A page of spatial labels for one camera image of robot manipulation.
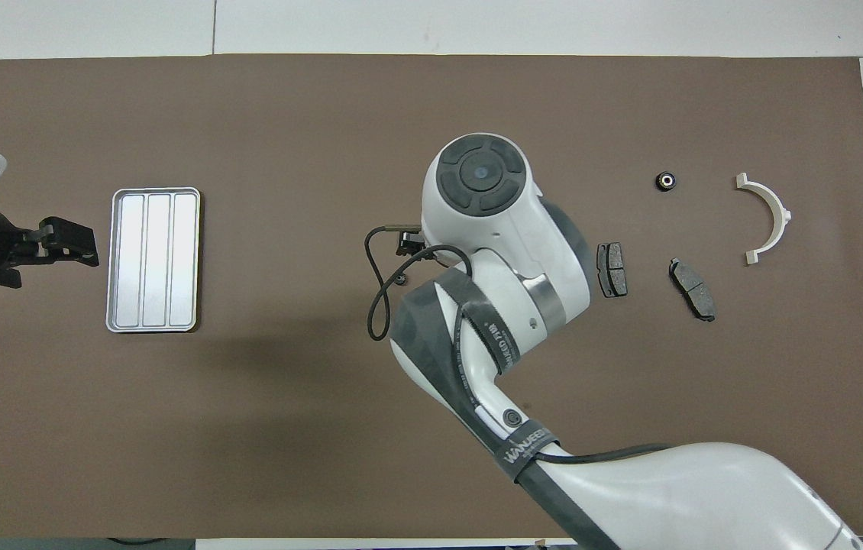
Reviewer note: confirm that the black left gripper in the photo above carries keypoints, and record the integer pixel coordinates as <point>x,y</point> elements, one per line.
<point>4,252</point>

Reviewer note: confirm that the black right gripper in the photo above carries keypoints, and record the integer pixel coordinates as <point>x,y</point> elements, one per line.
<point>410,243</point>

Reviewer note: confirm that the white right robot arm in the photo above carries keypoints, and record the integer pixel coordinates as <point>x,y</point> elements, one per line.
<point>492,229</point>

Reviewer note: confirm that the silver metal tray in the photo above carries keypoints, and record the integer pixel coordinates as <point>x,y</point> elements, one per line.
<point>156,260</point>

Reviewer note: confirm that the short grey brake pad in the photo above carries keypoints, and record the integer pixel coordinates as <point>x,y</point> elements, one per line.
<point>615,271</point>

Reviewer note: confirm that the brown table mat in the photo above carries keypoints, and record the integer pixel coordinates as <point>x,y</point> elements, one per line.
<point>248,420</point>

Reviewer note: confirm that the long grey brake pad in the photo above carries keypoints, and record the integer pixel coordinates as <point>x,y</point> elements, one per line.
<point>693,289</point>

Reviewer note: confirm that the white semicircular plastic bracket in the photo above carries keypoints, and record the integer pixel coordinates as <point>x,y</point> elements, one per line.
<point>774,200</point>

